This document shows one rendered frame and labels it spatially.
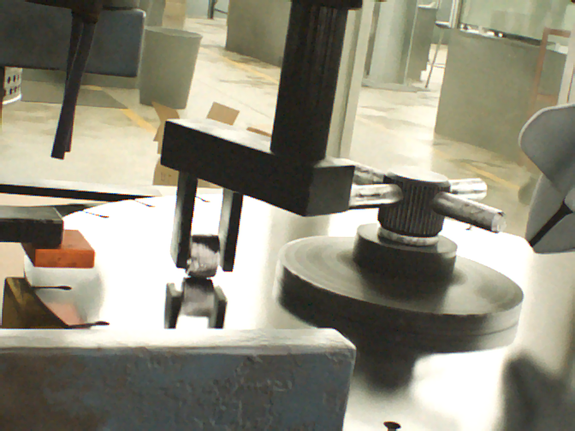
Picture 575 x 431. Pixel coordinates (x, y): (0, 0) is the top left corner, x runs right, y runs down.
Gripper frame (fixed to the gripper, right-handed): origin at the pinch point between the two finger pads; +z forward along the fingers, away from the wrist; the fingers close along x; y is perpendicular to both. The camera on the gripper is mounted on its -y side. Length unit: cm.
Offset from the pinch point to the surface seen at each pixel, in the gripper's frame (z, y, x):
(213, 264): 8.3, 13.7, -3.3
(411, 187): 1.5, 7.9, -2.5
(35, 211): 8.9, 21.5, -5.5
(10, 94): 39, -13, -59
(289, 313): 6.9, 12.7, 0.5
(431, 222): 2.2, 6.6, -1.3
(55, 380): 1.7, 30.5, 9.1
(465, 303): 3.0, 6.6, 2.6
